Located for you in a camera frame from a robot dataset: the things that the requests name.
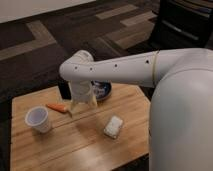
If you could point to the orange carrot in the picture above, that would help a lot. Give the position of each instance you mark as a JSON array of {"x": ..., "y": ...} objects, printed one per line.
[{"x": 59, "y": 107}]

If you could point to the white plastic cup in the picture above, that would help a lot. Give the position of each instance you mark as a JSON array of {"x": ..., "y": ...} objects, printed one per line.
[{"x": 38, "y": 119}]

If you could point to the black phone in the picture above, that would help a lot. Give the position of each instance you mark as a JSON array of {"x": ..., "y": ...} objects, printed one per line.
[{"x": 64, "y": 90}]

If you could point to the dark blue bowl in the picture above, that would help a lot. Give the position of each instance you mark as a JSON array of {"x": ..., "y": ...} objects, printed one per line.
[{"x": 101, "y": 89}]

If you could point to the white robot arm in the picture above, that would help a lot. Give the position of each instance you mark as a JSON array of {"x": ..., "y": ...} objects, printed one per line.
[{"x": 181, "y": 109}]

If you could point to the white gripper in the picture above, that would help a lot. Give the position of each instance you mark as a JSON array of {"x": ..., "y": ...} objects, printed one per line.
[{"x": 82, "y": 92}]

